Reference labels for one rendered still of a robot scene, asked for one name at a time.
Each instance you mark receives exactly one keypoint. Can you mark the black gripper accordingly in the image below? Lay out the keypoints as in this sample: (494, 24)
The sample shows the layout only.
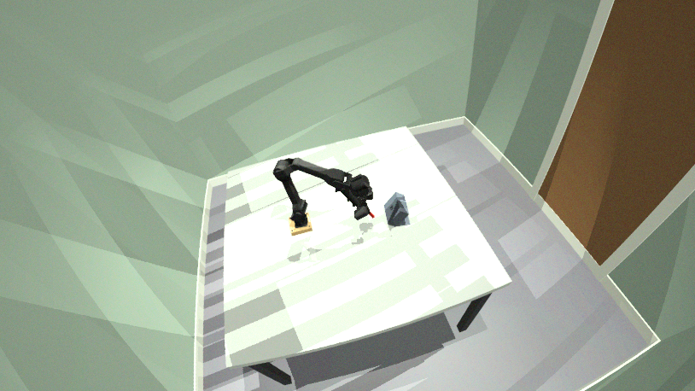
(362, 209)

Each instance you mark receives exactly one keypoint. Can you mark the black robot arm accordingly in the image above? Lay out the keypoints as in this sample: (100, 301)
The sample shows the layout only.
(332, 176)

